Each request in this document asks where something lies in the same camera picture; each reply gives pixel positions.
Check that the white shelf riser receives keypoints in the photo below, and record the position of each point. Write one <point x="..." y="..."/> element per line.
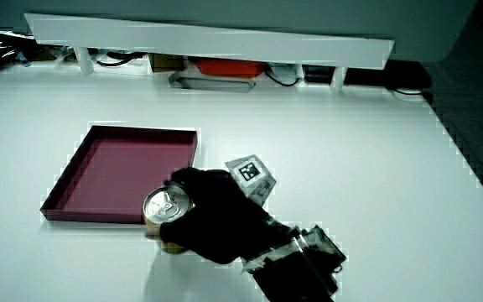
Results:
<point x="208" y="40"/>

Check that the brown cardboard box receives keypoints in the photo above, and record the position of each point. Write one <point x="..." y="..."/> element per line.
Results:
<point x="166" y="63"/>

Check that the silver red bull can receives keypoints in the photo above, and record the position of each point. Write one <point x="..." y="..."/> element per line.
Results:
<point x="167" y="205"/>

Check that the person's right forearm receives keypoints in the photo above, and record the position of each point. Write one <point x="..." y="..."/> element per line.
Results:
<point x="298" y="268"/>

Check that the orange box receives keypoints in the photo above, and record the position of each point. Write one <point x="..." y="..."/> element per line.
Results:
<point x="229" y="67"/>

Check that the maroon shallow tray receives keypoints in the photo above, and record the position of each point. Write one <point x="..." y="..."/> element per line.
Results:
<point x="128" y="176"/>

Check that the person's right hand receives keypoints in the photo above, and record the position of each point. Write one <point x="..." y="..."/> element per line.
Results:
<point x="220" y="218"/>

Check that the grey flat device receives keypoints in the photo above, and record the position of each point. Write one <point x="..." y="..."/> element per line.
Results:
<point x="212" y="84"/>

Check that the white desk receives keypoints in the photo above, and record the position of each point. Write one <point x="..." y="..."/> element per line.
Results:
<point x="350" y="168"/>

